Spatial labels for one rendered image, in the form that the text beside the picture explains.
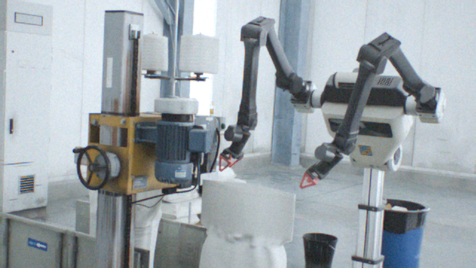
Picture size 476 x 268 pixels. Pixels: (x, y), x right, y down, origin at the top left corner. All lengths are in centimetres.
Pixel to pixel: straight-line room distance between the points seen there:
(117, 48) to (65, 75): 506
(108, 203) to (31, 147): 402
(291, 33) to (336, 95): 862
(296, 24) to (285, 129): 190
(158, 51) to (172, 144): 48
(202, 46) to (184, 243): 124
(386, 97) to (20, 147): 443
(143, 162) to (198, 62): 47
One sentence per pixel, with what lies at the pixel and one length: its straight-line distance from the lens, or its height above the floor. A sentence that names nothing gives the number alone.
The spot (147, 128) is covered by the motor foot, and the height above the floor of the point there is 130.
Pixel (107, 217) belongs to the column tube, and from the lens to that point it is 265.
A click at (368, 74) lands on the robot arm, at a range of 233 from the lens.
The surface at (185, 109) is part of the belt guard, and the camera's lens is 244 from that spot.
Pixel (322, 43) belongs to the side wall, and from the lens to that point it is 1148.
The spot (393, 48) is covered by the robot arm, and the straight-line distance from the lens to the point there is 233.
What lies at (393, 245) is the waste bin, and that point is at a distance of 475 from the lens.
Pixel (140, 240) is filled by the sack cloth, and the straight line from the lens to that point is 308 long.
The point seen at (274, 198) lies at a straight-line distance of 266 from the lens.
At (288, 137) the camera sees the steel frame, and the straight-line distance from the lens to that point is 1146.
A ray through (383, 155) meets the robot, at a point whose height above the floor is 121.
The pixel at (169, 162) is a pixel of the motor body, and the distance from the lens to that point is 248.
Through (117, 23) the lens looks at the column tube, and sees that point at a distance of 258.
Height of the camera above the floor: 150
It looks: 5 degrees down
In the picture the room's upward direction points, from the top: 3 degrees clockwise
